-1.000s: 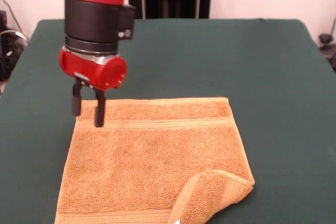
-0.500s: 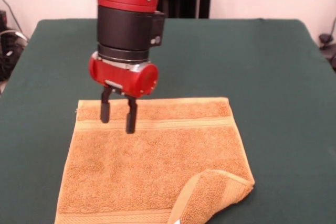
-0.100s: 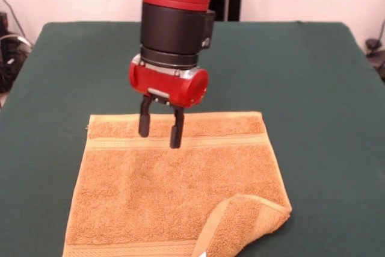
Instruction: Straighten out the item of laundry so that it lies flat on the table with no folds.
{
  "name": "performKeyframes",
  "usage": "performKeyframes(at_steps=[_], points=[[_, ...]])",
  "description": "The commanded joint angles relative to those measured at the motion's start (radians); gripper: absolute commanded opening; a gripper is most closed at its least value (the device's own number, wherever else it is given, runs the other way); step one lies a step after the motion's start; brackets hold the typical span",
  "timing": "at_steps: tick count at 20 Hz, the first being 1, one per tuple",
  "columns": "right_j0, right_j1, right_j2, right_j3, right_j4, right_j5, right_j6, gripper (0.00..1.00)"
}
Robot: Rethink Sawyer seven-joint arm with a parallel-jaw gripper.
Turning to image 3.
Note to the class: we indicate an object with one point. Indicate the dark green table cloth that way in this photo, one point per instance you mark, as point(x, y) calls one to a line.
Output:
point(316, 73)

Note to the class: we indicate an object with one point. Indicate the dark grey stand base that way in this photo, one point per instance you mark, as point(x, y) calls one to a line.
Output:
point(377, 58)

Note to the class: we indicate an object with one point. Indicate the orange terry towel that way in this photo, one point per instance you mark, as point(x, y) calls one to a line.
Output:
point(168, 193)

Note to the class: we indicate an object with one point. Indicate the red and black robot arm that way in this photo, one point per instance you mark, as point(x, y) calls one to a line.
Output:
point(177, 13)

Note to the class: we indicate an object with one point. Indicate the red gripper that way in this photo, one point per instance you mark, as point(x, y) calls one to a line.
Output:
point(168, 84)

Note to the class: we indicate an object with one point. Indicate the black equipment pile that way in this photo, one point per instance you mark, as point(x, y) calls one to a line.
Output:
point(9, 67)

